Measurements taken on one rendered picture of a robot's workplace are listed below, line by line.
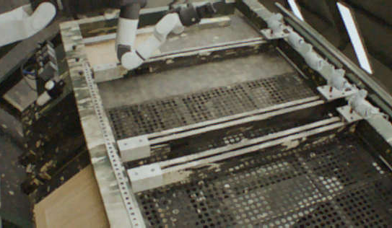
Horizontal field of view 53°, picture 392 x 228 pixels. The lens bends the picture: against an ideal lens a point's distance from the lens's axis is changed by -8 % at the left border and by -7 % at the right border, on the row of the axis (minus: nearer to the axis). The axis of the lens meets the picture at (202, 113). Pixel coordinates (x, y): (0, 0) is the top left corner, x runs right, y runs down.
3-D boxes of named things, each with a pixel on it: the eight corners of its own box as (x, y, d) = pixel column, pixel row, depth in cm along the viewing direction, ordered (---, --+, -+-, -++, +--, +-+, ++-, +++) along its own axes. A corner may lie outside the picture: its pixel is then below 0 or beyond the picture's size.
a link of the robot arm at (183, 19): (190, 22, 182) (167, 32, 184) (196, 28, 192) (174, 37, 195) (182, 0, 184) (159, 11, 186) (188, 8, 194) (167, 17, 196)
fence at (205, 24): (83, 45, 242) (82, 39, 239) (227, 22, 272) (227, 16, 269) (84, 48, 238) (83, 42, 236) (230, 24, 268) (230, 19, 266)
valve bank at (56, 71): (17, 51, 227) (48, 26, 225) (34, 66, 237) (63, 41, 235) (20, 102, 192) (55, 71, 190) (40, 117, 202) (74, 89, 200)
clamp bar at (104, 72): (92, 74, 218) (88, 35, 203) (284, 41, 255) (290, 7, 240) (96, 85, 211) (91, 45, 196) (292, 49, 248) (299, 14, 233)
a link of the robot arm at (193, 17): (208, -3, 177) (183, 8, 180) (216, 17, 180) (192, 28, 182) (210, -4, 189) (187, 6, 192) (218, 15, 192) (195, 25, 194)
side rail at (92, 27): (79, 34, 263) (76, 19, 256) (230, 11, 298) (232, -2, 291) (79, 38, 259) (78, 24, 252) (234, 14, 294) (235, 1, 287)
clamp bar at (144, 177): (127, 178, 164) (122, 134, 149) (360, 117, 201) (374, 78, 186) (133, 196, 157) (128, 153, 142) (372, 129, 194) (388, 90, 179)
